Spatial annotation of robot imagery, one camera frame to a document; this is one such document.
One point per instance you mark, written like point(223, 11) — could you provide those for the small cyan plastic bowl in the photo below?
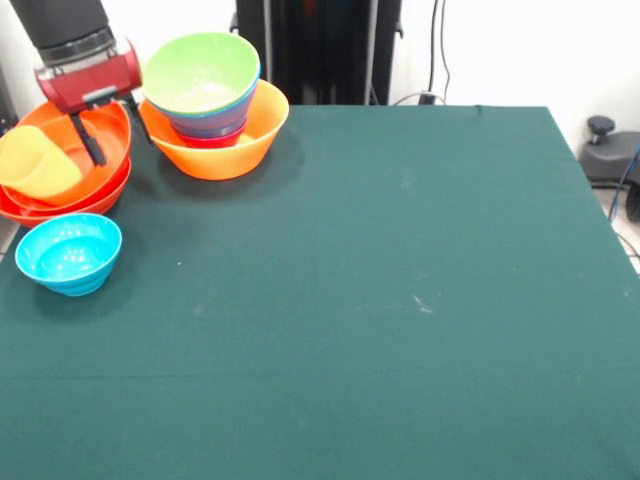
point(70, 255)

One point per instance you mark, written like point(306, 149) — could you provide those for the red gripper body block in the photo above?
point(95, 82)

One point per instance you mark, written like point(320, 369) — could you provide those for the green plastic bowl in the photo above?
point(200, 65)

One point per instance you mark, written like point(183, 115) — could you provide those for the large orange plastic bowl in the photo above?
point(220, 162)

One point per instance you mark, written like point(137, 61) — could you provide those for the dark green tablecloth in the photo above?
point(320, 375)

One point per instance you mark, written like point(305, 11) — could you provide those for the black pedestal foot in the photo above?
point(610, 155)

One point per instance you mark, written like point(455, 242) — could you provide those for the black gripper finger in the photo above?
point(137, 120)
point(90, 142)

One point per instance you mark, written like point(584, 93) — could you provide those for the small orange-red plastic bowl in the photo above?
point(112, 145)

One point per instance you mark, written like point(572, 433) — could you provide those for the large blue plastic bowl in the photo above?
point(215, 117)

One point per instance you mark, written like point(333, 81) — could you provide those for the small blue plastic bowl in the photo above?
point(212, 131)

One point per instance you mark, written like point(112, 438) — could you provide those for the yellow plastic cup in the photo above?
point(35, 162)

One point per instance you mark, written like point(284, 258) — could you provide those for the small magenta plastic bowl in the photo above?
point(210, 141)

